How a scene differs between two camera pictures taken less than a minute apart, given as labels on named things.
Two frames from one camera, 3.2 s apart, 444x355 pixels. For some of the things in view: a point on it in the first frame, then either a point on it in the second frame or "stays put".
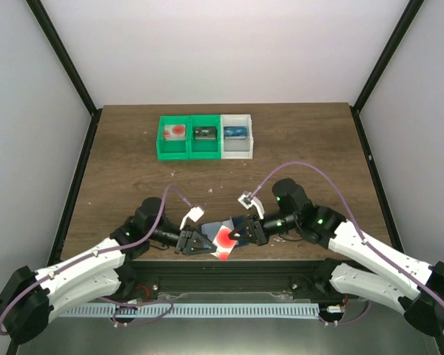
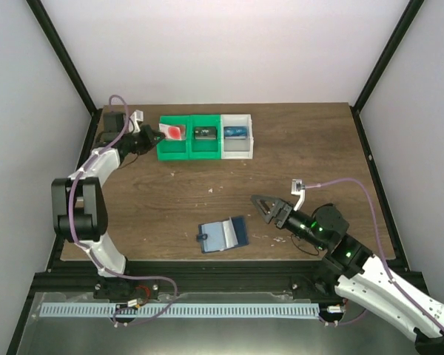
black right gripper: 257,231 -> 282,213
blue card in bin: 235,132 stays put
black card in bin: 205,132 stays put
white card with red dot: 223,243 -> 171,132
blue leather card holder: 210,230 stays put
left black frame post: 63,55 stays put
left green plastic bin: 173,149 stays put
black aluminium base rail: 279,280 stays put
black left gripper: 183,241 -> 145,135
